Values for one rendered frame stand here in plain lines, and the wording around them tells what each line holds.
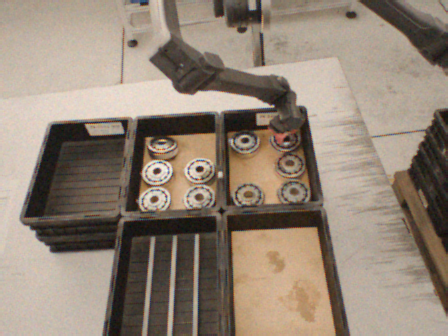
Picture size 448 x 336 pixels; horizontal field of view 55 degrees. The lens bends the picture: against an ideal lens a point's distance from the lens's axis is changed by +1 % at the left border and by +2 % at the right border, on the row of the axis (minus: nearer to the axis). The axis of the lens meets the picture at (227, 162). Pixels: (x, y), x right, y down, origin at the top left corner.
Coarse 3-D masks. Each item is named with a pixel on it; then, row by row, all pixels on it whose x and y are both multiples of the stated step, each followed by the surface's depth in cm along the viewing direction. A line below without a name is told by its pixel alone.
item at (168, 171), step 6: (150, 162) 145; (156, 162) 145; (162, 162) 144; (144, 168) 143; (150, 168) 143; (168, 168) 143; (144, 174) 142; (150, 174) 142; (168, 174) 142; (144, 180) 140; (150, 180) 141; (156, 180) 140; (162, 180) 140; (168, 180) 140
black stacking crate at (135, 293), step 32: (128, 224) 126; (160, 224) 126; (192, 224) 127; (128, 256) 127; (160, 256) 128; (192, 256) 127; (128, 288) 122; (160, 288) 122; (192, 288) 121; (128, 320) 117; (160, 320) 117; (192, 320) 116
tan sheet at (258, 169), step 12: (228, 132) 154; (264, 132) 153; (300, 132) 152; (228, 144) 151; (264, 144) 150; (300, 144) 149; (228, 156) 148; (264, 156) 147; (276, 156) 147; (240, 168) 145; (252, 168) 144; (264, 168) 144; (240, 180) 142; (252, 180) 141; (264, 180) 141; (276, 180) 141; (300, 180) 140; (264, 192) 138; (276, 192) 138
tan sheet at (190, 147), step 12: (180, 144) 153; (192, 144) 152; (204, 144) 152; (144, 156) 150; (180, 156) 149; (192, 156) 149; (204, 156) 149; (180, 168) 146; (180, 180) 143; (168, 192) 141; (180, 192) 140; (180, 204) 138
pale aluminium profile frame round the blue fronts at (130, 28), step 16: (128, 0) 331; (176, 0) 297; (192, 0) 296; (208, 0) 298; (336, 0) 313; (352, 0) 311; (128, 16) 301; (208, 16) 311; (352, 16) 321; (128, 32) 312; (240, 32) 320
